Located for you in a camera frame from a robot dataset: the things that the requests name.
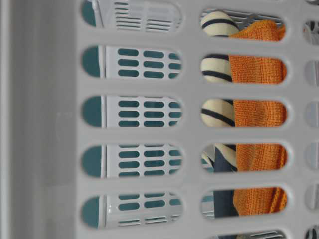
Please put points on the white plastic shopping basket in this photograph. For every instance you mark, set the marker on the white plastic shopping basket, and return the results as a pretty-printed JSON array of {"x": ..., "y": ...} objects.
[{"x": 101, "y": 134}]

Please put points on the cream navy striped cloth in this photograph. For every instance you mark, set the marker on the cream navy striped cloth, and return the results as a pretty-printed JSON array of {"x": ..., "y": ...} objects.
[{"x": 216, "y": 68}]

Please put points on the orange knitted cloth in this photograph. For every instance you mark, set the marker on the orange knitted cloth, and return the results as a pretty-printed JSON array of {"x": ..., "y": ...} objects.
[{"x": 259, "y": 113}]

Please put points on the dark navy blue cloth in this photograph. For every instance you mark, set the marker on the dark navy blue cloth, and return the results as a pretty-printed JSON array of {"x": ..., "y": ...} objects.
[{"x": 223, "y": 200}]

